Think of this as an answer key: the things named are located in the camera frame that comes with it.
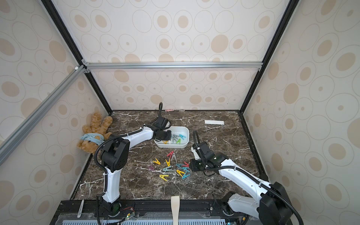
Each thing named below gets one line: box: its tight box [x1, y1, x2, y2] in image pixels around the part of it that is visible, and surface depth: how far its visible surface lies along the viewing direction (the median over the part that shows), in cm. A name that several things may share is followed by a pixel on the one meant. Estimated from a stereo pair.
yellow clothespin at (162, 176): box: [158, 174, 170, 182], surface depth 86 cm
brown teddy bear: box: [76, 112, 113, 154], surface depth 96 cm
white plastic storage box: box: [153, 126, 190, 149], surface depth 102 cm
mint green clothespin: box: [162, 165, 175, 172], surface depth 89 cm
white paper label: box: [204, 120, 225, 126], surface depth 115 cm
